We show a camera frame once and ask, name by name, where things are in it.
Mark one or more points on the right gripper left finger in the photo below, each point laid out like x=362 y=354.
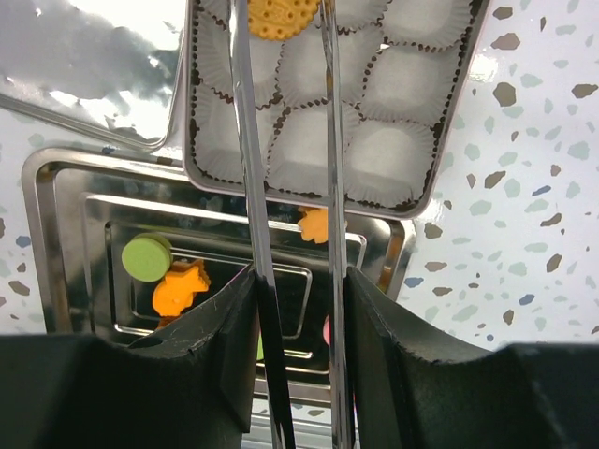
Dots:
x=187 y=385

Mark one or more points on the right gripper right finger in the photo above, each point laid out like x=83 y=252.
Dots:
x=419 y=387

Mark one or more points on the orange fish cookie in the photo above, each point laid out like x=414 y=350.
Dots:
x=177 y=291

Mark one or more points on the metal tongs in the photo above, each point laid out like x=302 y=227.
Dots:
x=342 y=408

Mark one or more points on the silver tin lid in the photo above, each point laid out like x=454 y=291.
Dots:
x=107 y=69

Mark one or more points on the orange round biscuit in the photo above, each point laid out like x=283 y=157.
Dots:
x=280 y=20
x=165 y=321

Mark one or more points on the orange round biscuit bottom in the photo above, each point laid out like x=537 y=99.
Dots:
x=165 y=321

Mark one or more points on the green round cookie centre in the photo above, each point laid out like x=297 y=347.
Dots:
x=259 y=349

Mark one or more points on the green round cookie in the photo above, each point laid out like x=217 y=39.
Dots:
x=259 y=349
x=147 y=257

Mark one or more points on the pink round cookie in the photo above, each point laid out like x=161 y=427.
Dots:
x=326 y=331

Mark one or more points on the green round cookie left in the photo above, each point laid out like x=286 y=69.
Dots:
x=147 y=257

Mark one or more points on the steel serving tray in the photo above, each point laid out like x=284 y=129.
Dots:
x=84 y=207

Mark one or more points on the orange flower cookie top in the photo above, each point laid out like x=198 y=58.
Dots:
x=314 y=224

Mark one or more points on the cookie tin with paper cups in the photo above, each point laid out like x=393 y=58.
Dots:
x=402 y=67

